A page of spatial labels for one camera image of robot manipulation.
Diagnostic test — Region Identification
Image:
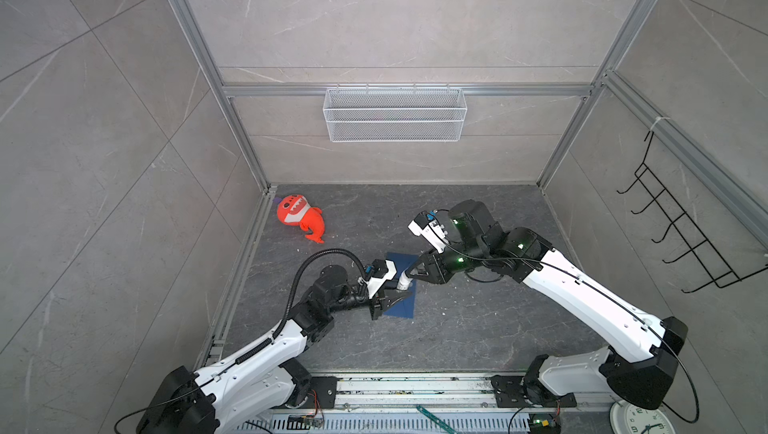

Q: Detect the black wire hook rack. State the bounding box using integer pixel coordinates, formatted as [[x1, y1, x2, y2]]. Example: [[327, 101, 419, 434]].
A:
[[616, 131, 767, 294]]

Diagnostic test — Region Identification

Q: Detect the white analog clock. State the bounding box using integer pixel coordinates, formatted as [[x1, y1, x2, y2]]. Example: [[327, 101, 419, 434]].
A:
[[609, 401, 676, 434]]

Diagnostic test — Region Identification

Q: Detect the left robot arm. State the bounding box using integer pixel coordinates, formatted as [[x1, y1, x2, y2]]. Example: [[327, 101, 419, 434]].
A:
[[133, 248, 412, 433]]

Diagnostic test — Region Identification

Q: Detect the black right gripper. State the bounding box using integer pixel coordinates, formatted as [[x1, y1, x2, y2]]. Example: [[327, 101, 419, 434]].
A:
[[403, 242, 487, 285]]

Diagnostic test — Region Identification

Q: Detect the red plush toy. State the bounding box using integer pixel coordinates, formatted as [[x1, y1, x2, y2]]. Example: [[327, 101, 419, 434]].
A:
[[277, 194, 325, 244]]

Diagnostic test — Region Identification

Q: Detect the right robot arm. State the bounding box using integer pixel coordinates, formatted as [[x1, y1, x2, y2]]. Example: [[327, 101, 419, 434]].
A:
[[398, 199, 688, 410]]

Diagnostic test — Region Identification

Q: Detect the white glue stick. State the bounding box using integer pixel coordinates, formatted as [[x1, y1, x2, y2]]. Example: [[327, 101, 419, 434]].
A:
[[397, 272, 412, 291]]

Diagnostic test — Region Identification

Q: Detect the white wire basket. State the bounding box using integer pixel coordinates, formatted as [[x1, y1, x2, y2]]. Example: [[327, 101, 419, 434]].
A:
[[323, 87, 468, 143]]

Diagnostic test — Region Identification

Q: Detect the blue envelope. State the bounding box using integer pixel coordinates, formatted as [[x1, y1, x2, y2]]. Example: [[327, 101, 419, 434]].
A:
[[383, 252, 419, 319]]

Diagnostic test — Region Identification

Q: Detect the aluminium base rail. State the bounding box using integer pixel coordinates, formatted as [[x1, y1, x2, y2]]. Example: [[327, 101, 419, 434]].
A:
[[230, 372, 618, 433]]

